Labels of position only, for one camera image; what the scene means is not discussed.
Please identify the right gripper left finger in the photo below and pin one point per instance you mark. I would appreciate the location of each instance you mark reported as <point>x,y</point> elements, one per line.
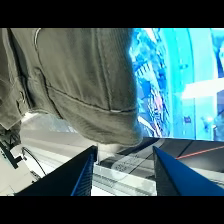
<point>66,180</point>

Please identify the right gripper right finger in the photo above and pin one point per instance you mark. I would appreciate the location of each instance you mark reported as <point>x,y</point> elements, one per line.
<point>180,180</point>

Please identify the olive green pants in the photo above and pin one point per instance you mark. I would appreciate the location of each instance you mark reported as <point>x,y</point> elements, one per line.
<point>76,83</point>

